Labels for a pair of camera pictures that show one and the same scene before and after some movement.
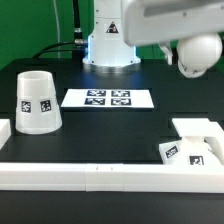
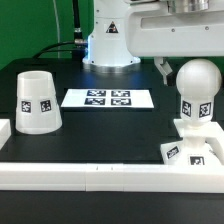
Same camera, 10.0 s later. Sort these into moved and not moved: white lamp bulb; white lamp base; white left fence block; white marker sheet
Moved: white lamp bulb
Not moved: white lamp base; white left fence block; white marker sheet
